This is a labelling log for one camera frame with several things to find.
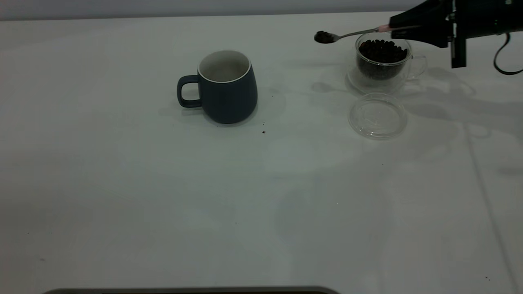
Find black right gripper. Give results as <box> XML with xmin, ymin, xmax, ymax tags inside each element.
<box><xmin>389</xmin><ymin>0</ymin><xmax>523</xmax><ymax>69</ymax></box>

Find metal spoon with pink handle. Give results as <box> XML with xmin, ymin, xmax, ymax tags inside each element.
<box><xmin>314</xmin><ymin>24</ymin><xmax>421</xmax><ymax>44</ymax></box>

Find dark grey ceramic mug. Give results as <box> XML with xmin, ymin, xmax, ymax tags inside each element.
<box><xmin>177</xmin><ymin>50</ymin><xmax>258</xmax><ymax>125</ymax></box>

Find coffee beans in glass cup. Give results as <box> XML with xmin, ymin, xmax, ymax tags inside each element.
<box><xmin>358</xmin><ymin>39</ymin><xmax>408</xmax><ymax>80</ymax></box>

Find clear round glass lid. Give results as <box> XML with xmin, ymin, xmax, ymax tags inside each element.
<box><xmin>348</xmin><ymin>93</ymin><xmax>408</xmax><ymax>140</ymax></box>

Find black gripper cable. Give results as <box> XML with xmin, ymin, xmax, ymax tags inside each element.
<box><xmin>493</xmin><ymin>33</ymin><xmax>523</xmax><ymax>76</ymax></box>

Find clear glass cup with handle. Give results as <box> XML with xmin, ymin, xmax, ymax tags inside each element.
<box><xmin>346</xmin><ymin>32</ymin><xmax>428</xmax><ymax>95</ymax></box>

